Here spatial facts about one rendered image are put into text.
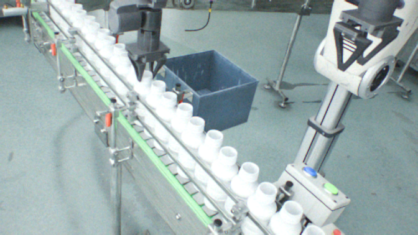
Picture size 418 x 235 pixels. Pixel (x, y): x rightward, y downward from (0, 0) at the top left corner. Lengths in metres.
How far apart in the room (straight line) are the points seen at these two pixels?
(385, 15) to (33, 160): 2.17
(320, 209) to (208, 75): 1.09
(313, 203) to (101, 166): 1.74
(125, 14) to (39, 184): 1.61
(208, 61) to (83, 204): 1.08
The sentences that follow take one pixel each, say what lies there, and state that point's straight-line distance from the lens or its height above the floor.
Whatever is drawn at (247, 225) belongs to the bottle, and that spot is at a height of 1.07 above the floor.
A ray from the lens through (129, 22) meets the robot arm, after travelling 0.85.
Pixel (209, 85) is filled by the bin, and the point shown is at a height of 0.76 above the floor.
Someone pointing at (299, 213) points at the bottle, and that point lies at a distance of 0.70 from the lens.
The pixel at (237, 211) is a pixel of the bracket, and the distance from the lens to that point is 0.71.
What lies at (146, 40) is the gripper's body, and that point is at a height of 1.28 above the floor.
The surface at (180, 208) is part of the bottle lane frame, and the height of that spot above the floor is 0.94.
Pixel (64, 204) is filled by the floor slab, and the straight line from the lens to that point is 2.17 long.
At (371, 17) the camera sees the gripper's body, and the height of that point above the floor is 1.49.
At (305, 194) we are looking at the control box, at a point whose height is 1.10.
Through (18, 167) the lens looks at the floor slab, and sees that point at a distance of 2.43.
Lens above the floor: 1.65
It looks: 36 degrees down
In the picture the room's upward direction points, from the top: 11 degrees clockwise
